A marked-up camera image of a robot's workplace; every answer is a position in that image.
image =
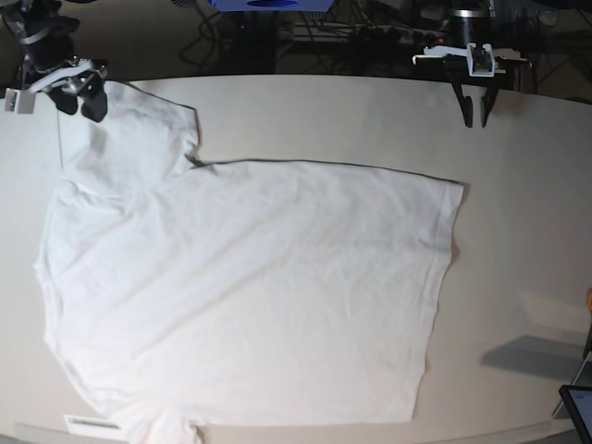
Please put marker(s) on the black tablet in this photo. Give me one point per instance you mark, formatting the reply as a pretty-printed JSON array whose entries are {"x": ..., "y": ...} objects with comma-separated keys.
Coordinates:
[{"x": 577, "y": 401}]

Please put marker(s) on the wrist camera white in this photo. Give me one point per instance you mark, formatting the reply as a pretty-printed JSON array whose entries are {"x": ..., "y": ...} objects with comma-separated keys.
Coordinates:
[
  {"x": 19, "y": 101},
  {"x": 481, "y": 61}
]

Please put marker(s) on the white label strip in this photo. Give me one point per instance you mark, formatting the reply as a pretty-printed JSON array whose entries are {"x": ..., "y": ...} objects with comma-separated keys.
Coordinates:
[{"x": 91, "y": 427}]

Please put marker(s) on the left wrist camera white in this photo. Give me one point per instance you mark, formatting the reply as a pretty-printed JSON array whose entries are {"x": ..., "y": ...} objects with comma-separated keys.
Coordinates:
[{"x": 481, "y": 61}]

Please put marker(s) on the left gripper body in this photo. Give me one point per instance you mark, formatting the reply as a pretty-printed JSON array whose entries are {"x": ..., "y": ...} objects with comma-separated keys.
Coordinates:
[{"x": 448, "y": 64}]

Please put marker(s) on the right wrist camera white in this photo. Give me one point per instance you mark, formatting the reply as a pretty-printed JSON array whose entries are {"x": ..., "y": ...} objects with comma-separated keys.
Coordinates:
[{"x": 19, "y": 101}]

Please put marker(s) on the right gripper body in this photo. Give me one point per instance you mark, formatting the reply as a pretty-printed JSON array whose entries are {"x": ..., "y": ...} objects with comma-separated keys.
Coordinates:
[{"x": 79, "y": 77}]

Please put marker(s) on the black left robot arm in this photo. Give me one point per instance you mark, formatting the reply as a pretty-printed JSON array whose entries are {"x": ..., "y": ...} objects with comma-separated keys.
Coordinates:
[{"x": 468, "y": 22}]

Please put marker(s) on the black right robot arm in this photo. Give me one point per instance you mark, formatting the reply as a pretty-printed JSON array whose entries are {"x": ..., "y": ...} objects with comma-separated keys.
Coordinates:
[{"x": 49, "y": 63}]

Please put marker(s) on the white T-shirt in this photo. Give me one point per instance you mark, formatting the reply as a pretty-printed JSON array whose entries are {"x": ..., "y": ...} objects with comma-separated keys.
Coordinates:
[{"x": 249, "y": 293}]

